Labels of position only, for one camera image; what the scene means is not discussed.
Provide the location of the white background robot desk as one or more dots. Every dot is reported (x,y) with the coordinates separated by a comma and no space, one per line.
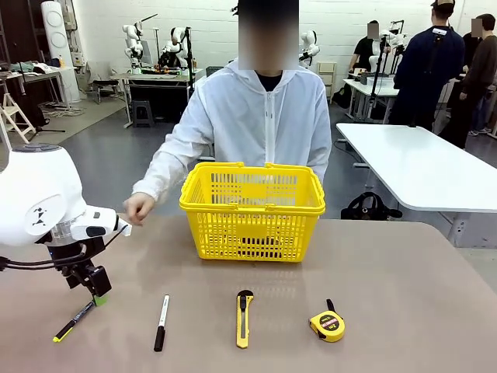
(155,75)

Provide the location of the person in black t-shirt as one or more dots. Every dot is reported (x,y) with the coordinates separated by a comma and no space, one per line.
(365,50)

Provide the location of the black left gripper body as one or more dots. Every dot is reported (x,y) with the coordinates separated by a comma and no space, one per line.
(71,252)

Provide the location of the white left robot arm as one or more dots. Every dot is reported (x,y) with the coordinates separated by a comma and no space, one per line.
(35,182)

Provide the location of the white background robot with rod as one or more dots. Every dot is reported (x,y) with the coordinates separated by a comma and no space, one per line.
(132,42)

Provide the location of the white tower appliance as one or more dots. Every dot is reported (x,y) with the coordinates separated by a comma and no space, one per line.
(58,39)

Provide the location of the person in navy jacket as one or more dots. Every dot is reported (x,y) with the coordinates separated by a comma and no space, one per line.
(427,66)

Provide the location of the yellow tape measure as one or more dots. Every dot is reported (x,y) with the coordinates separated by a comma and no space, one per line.
(328,326)

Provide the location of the small yellow bottle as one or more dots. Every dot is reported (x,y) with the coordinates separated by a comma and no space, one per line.
(61,62)

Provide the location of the person in brown top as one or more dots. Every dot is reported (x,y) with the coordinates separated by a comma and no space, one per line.
(481,66)

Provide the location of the black pen yellow cap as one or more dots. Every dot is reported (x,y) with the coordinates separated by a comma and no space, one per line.
(74,322)

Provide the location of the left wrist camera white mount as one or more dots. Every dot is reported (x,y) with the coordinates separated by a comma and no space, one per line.
(124,229)

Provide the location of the grey step stool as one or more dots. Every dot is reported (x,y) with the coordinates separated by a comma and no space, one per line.
(143,104)

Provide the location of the black and white bench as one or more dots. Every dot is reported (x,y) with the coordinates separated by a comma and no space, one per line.
(105,82)

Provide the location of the cluttered grey side table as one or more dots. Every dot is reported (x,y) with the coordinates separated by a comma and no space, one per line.
(39,74)

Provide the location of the white marker black cap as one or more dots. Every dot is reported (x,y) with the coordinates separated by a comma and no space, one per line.
(161,324)

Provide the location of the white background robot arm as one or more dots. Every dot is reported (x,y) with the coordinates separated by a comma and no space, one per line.
(176,35)
(310,46)

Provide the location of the person in white hoodie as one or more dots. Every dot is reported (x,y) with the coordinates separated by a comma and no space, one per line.
(248,116)

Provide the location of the black pole stand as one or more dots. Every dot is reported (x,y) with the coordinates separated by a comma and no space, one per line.
(189,58)

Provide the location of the black backpack on floor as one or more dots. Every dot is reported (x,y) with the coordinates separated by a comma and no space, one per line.
(342,99)

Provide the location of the white background work desk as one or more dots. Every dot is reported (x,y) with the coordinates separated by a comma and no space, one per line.
(357,83)

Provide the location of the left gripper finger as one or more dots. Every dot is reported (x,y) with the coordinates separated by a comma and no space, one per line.
(101,281)
(84,281)

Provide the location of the large white table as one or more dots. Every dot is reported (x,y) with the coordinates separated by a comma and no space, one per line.
(419,167)

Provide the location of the person's right forearm white sleeve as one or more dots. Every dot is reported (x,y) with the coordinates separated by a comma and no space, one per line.
(163,171)

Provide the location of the yellow plastic shopping basket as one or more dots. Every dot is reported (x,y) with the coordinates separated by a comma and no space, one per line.
(252,229)

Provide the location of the person's right hand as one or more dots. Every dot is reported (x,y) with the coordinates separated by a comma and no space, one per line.
(137,208)

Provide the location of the yellow utility knife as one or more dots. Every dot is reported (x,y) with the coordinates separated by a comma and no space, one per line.
(244,322)

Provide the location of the wooden folding ladder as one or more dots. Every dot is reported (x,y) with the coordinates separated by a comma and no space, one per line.
(11,110)

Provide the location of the white shelf cart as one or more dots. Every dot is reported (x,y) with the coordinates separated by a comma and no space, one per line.
(327,81)

